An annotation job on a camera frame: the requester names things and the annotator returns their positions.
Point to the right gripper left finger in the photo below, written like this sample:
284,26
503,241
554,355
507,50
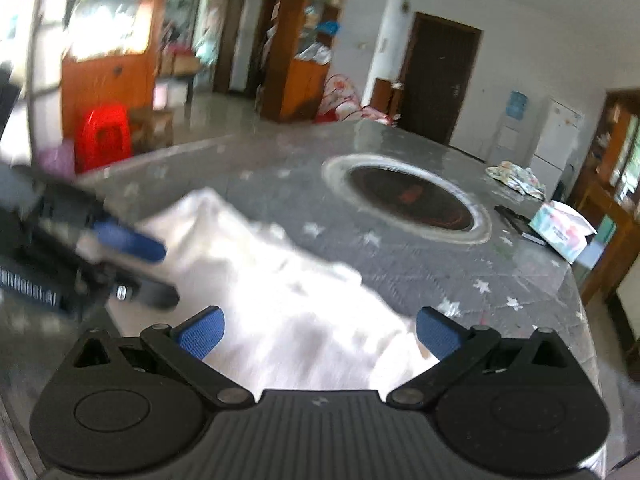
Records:
163,367

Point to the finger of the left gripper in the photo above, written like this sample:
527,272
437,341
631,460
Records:
144,290
129,241

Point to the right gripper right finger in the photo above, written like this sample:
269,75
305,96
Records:
479,368

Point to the cream white garment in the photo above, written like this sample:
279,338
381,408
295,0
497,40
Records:
293,320

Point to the red plastic stool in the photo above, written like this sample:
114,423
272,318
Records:
104,137

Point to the small wooden stool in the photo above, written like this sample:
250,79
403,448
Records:
151,129

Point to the black flat remote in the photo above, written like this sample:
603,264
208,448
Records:
519,224

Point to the tissue pack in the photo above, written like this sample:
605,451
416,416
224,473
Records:
563,228

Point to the round dark stove insert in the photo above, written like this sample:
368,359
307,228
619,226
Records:
408,198

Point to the crumpled patterned cloth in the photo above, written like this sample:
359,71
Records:
518,179

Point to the white refrigerator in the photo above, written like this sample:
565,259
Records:
555,139

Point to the wooden display cabinet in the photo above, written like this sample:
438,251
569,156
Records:
594,197

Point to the water dispenser with blue bottle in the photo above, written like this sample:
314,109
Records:
510,133

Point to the orange wooden cabinet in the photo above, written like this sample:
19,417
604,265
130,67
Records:
110,56

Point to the wooden shelf cabinet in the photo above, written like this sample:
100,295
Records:
299,59

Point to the dark wooden door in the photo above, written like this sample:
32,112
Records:
435,74

